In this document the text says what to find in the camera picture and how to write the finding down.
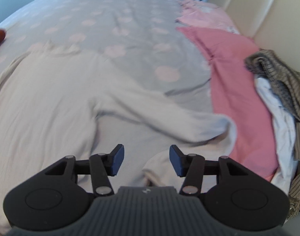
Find cream white long-sleeve garment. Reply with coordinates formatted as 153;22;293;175
0;43;237;234

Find white crumpled garment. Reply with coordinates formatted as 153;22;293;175
254;76;298;193

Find dark pink pillow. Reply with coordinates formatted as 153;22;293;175
177;27;279;181

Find brown striped garment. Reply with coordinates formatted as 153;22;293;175
245;50;300;219

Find grey duvet pink dots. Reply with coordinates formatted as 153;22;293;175
0;0;212;112

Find cream padded headboard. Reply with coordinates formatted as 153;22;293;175
209;0;300;72

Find light pink patterned pillow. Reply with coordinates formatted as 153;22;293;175
176;0;240;34

